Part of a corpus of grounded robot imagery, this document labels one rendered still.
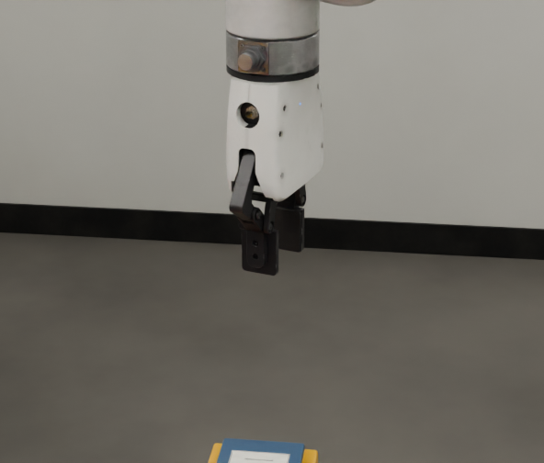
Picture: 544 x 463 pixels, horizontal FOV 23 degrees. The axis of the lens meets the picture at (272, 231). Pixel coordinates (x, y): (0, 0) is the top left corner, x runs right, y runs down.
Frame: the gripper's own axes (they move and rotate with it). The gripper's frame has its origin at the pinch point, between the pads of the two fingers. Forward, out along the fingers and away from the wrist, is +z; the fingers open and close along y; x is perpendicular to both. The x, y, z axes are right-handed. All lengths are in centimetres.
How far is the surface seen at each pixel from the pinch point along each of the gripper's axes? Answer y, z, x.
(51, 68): 271, 77, 206
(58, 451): 149, 138, 129
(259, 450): 30, 41, 15
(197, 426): 175, 138, 102
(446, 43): 310, 65, 81
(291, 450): 31, 41, 12
